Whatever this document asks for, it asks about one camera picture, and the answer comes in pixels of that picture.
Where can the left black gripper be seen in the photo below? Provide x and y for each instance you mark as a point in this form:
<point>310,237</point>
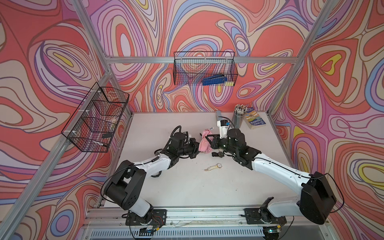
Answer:
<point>194,146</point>

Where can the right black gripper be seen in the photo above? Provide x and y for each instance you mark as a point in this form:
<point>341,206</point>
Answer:
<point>214,142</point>

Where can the beige strap yellow dial watch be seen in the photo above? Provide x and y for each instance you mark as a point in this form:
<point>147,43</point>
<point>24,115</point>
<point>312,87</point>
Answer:
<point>217,166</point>

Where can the pink cloth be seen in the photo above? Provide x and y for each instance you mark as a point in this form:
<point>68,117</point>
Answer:
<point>205,146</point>

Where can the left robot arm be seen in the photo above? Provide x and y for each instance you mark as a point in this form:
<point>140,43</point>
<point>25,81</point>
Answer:
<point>124,186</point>

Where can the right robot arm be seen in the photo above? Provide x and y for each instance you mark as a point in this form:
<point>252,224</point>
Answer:
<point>314,198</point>

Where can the small black looped watch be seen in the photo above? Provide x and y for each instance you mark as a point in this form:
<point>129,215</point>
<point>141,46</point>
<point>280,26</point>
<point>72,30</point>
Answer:
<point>157,175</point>

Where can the colourful book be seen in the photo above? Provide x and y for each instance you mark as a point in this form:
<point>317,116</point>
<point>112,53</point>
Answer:
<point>253,119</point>

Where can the metal pencil cup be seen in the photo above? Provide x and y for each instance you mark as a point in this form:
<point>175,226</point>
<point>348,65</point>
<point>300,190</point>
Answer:
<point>239,112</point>

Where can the grey stapler on table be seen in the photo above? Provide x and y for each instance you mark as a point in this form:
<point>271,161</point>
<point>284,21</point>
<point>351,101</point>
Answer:
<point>218,115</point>

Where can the blue stapler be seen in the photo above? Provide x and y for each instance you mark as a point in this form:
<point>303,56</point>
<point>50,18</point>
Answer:
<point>214,80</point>

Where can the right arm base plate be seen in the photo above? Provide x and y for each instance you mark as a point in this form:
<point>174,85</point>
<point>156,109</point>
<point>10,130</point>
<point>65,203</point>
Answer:
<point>261,215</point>

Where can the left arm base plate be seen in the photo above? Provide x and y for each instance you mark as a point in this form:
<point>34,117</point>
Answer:
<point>156,217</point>

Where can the black wire basket back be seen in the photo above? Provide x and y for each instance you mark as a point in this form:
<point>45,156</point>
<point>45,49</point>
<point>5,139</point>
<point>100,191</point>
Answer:
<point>191,67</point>

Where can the black wire basket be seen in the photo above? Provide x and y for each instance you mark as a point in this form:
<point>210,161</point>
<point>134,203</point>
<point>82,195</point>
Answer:
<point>92,127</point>
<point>191,67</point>

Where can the black wire basket left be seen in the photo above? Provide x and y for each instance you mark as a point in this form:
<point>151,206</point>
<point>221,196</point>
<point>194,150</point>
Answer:
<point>92,127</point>

